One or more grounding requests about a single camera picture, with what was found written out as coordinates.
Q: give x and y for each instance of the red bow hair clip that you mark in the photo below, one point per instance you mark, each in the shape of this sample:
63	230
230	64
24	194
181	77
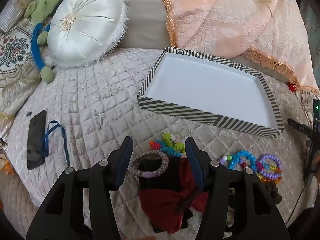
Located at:
160	202

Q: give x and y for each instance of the striped cardboard box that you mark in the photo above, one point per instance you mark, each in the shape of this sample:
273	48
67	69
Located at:
207	87

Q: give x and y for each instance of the green and blue plush toy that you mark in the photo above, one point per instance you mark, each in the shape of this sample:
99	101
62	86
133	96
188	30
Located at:
47	2

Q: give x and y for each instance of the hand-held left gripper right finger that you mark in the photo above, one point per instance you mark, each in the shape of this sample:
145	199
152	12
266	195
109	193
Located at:
193	160

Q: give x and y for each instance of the quilted cream bedspread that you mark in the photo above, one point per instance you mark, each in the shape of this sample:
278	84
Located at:
100	100

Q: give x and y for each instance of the grey ribbed bolster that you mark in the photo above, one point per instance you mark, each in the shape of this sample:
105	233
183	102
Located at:
10	15

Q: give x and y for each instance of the floral embroidered cover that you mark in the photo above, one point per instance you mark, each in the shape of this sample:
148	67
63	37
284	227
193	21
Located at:
303	102

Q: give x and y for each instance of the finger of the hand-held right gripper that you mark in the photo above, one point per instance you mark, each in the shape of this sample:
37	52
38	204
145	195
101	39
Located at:
300	126
310	160

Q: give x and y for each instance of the peach fringed blanket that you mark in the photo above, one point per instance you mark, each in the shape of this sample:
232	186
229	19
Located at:
225	17

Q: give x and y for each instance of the floral embroidered cushion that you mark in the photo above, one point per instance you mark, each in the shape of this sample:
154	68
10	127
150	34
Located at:
15	52

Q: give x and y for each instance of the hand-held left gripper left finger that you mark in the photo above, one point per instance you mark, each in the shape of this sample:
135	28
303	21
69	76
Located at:
123	162

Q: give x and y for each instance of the small red object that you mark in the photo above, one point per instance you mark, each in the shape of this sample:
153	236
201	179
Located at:
291	87

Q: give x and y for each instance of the round white satin pillow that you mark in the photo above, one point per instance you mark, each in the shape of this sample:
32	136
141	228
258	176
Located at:
87	25

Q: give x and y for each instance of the black headband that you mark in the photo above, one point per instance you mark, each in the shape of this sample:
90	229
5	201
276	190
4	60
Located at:
160	180

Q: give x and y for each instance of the black smartphone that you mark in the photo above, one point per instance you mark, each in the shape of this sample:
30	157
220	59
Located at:
36	140

